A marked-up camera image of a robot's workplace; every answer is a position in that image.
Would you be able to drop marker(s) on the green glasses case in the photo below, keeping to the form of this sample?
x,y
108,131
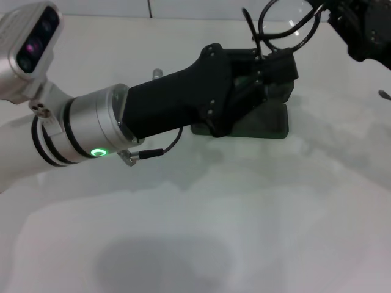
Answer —
x,y
268,122

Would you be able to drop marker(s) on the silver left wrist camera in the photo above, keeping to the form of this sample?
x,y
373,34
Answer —
x,y
18,45

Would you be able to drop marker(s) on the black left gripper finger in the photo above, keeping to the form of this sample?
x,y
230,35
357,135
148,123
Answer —
x,y
281,65

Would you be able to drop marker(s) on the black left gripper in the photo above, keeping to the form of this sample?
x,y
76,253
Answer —
x,y
177,100

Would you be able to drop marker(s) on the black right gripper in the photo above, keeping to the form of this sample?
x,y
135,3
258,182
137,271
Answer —
x,y
375,33

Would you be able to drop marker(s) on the black glasses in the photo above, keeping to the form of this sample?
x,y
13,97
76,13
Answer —
x,y
276,36

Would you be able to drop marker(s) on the silver connector stub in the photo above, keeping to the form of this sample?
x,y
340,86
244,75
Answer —
x,y
158,74

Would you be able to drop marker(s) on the silver camera mount bracket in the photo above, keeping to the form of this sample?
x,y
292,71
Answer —
x,y
46,97

